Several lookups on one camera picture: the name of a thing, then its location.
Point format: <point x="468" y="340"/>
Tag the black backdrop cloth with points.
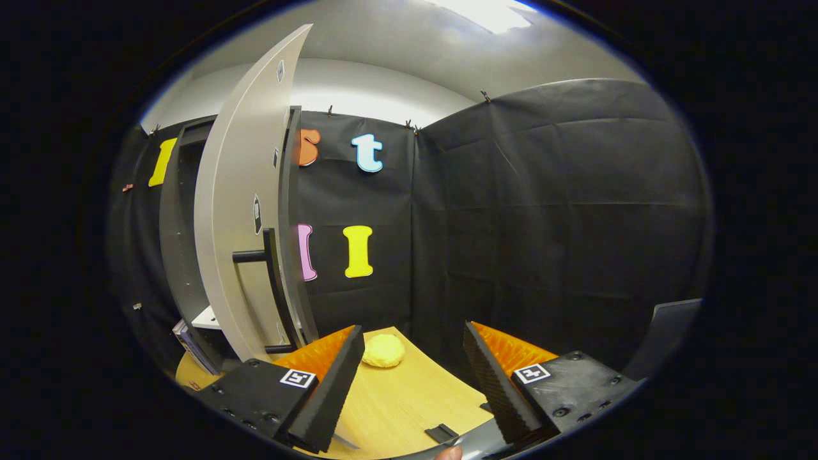
<point x="543" y="223"/>

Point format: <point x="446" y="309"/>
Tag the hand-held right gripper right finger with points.
<point x="495" y="390"/>

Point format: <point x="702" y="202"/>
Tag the small black block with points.
<point x="442" y="433"/>

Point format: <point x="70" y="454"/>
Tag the grey panel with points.
<point x="664" y="332"/>

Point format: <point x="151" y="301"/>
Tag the yellow sponge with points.
<point x="383" y="351"/>

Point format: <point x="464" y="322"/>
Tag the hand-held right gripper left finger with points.
<point x="329" y="396"/>

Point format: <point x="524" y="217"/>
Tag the dark blue book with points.
<point x="203" y="361"/>

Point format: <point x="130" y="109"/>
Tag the white cabinet shelf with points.
<point x="206" y="318"/>

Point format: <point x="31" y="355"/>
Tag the beige cabinet door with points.
<point x="236" y="211"/>

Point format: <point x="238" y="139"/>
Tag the dark grey cabinet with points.
<point x="182" y="255"/>

